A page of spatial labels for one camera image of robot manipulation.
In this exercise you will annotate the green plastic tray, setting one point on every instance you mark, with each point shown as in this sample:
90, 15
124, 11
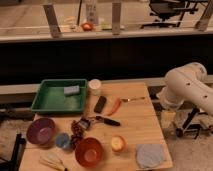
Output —
51, 98

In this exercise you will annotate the black rectangular block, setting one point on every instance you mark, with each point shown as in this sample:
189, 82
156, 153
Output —
100, 104

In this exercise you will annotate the black wheeled base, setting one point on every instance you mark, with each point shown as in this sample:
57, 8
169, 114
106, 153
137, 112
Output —
196, 121

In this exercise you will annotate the black handled knife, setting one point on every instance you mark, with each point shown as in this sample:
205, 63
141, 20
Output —
107, 121

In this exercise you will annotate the dark red grapes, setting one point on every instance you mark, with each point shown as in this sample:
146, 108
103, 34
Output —
77, 134

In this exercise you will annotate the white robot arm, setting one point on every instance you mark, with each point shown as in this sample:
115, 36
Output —
185, 83

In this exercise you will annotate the small metal clip toy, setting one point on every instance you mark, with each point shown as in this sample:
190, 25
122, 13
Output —
85, 123

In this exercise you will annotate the purple bowl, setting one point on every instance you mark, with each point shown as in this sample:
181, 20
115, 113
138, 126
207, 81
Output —
41, 131

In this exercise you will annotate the black chair frame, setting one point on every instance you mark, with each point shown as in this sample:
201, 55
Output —
14, 162

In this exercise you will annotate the red fruit on shelf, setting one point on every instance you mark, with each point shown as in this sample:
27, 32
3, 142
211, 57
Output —
87, 26

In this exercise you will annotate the black office chair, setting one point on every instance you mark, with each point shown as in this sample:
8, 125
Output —
170, 13

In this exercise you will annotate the grey folded cloth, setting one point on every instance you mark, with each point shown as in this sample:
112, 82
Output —
149, 155

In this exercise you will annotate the red yellow apple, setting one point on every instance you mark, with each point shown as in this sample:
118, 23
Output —
118, 144

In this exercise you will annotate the small blue cup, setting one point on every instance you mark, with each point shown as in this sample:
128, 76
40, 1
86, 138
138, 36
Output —
62, 141

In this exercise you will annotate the orange bowl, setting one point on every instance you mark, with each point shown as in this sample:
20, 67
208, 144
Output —
89, 152

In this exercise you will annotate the blue sponge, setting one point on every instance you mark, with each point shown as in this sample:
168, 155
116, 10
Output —
71, 90

